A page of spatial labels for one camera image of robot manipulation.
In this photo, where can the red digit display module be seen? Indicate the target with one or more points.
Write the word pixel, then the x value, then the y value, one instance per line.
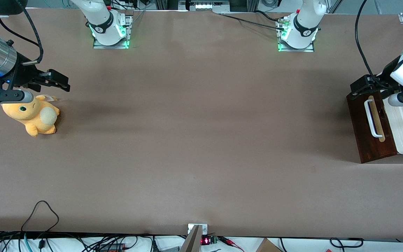
pixel 205 240

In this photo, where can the white lit device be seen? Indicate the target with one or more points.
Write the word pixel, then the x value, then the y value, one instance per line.
pixel 208 6

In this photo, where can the orange plush toy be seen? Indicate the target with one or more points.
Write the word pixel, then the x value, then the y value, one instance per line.
pixel 33 117

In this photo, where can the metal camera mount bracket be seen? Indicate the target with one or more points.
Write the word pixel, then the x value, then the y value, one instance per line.
pixel 197 229

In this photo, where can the dark wood drawer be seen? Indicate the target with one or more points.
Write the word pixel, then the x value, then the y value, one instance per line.
pixel 360 133

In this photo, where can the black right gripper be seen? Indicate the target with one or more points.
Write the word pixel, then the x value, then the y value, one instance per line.
pixel 22 74

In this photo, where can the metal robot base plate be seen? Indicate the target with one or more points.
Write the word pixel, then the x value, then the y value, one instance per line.
pixel 285 49
pixel 98 44

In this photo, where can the brown cardboard piece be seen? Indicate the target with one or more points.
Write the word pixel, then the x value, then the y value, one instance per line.
pixel 267 246

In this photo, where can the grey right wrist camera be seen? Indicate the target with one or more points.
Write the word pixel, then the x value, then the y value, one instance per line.
pixel 16 96

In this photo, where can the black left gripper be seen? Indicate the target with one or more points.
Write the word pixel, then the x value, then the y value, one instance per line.
pixel 387 71

